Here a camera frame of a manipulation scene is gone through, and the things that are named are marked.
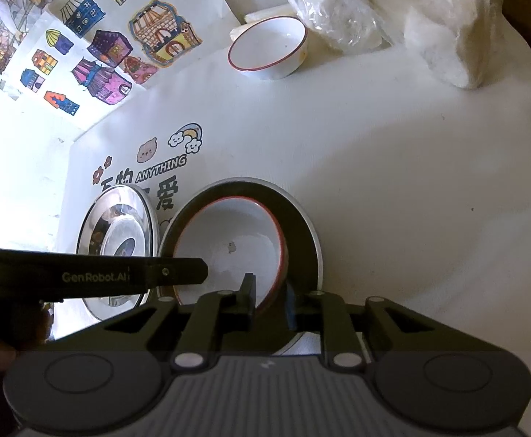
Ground coloured houses drawing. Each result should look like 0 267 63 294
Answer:
0 0 244 132

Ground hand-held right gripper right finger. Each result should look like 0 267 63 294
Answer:
285 282 433 370

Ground child with fan wall poster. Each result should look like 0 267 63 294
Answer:
0 0 86 83

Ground white bowl with red rim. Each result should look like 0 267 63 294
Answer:
227 15 310 81
171 196 290 318

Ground stainless steel bowl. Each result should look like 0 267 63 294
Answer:
158 176 325 357

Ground person's left hand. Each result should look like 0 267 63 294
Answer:
0 301 55 374

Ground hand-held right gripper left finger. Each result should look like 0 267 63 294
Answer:
104 273 258 370

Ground clear plastic bag white cups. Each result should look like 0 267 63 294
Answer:
272 0 499 90

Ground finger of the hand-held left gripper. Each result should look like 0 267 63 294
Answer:
129 257 210 293

